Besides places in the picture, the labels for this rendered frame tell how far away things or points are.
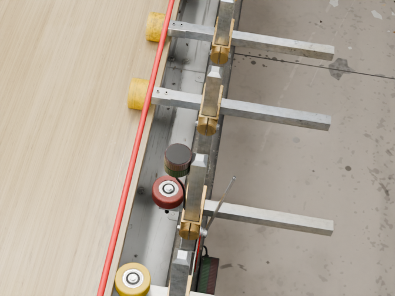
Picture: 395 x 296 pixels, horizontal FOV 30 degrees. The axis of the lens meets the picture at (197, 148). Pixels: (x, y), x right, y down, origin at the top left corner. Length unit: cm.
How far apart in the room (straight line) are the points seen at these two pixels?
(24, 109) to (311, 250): 131
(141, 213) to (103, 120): 32
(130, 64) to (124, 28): 14
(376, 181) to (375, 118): 33
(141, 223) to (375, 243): 112
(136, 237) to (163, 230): 8
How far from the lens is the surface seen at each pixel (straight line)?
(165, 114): 229
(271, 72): 330
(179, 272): 148
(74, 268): 170
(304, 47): 207
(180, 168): 160
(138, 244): 204
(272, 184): 293
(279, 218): 184
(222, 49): 201
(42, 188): 181
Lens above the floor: 242
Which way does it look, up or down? 54 degrees down
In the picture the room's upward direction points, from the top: 7 degrees clockwise
